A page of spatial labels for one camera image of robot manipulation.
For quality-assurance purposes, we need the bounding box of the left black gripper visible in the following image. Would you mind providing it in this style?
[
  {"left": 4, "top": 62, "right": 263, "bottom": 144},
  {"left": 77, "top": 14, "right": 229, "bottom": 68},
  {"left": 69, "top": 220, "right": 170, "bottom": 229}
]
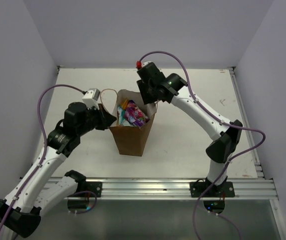
[{"left": 77, "top": 103, "right": 117, "bottom": 136}]

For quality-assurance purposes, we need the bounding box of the teal candy bag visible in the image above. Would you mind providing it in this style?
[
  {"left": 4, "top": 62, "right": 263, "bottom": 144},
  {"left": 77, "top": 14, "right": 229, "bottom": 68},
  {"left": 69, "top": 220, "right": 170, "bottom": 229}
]
[{"left": 117, "top": 106, "right": 132, "bottom": 127}]

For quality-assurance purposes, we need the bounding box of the orange Kettle chips bag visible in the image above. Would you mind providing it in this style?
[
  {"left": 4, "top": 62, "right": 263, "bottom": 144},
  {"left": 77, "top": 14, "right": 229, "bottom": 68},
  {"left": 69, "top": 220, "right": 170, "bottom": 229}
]
[{"left": 120, "top": 98, "right": 129, "bottom": 110}]

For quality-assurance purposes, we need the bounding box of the purple Fox's candy bag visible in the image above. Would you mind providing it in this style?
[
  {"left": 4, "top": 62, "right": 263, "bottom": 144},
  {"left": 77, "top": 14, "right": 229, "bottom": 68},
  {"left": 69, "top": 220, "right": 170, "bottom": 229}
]
[{"left": 124, "top": 100, "right": 149, "bottom": 128}]

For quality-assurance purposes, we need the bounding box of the brown paper bag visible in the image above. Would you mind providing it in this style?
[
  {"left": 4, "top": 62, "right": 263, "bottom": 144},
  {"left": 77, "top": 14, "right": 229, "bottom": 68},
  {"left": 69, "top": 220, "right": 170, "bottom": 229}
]
[{"left": 110, "top": 89, "right": 157, "bottom": 157}]

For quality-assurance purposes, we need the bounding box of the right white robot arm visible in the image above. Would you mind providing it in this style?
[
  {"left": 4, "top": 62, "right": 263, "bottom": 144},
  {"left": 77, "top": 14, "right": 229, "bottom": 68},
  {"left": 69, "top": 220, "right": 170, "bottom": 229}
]
[{"left": 136, "top": 61, "right": 242, "bottom": 196}]

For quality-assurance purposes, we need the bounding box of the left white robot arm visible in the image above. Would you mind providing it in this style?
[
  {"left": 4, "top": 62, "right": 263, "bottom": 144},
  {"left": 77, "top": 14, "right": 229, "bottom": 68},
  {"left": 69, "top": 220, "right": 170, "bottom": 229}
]
[{"left": 0, "top": 102, "right": 116, "bottom": 240}]

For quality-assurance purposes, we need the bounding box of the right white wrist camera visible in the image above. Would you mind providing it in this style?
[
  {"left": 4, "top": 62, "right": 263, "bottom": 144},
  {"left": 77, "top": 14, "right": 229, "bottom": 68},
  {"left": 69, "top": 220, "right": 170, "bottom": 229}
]
[{"left": 136, "top": 60, "right": 150, "bottom": 70}]

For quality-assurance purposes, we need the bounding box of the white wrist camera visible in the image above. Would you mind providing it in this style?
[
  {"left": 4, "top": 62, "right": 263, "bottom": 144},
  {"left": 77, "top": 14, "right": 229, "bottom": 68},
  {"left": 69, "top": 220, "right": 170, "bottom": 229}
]
[
  {"left": 136, "top": 60, "right": 150, "bottom": 70},
  {"left": 82, "top": 88, "right": 101, "bottom": 109}
]

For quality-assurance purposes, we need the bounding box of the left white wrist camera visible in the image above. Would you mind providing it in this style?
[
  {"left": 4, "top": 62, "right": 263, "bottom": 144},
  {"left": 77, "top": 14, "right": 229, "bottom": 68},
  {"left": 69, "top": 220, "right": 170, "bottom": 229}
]
[{"left": 82, "top": 88, "right": 101, "bottom": 109}]

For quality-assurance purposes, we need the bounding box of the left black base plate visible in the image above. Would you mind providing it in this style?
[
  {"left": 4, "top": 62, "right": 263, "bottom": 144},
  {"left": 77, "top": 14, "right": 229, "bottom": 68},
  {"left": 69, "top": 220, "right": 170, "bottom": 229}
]
[{"left": 84, "top": 181, "right": 103, "bottom": 199}]

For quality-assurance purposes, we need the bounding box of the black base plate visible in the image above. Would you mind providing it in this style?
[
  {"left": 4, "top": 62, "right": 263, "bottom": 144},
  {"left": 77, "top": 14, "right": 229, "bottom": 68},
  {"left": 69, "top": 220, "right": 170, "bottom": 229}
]
[
  {"left": 189, "top": 178, "right": 235, "bottom": 198},
  {"left": 84, "top": 181, "right": 103, "bottom": 199}
]

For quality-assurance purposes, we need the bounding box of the aluminium mounting rail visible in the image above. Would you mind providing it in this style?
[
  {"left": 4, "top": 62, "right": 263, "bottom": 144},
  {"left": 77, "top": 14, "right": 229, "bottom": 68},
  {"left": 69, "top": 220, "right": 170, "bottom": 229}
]
[{"left": 86, "top": 178, "right": 278, "bottom": 201}]

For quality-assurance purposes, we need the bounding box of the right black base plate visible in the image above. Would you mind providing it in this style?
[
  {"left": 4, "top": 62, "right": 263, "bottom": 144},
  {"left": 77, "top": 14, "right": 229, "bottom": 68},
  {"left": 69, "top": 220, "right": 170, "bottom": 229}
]
[{"left": 189, "top": 178, "right": 235, "bottom": 198}]

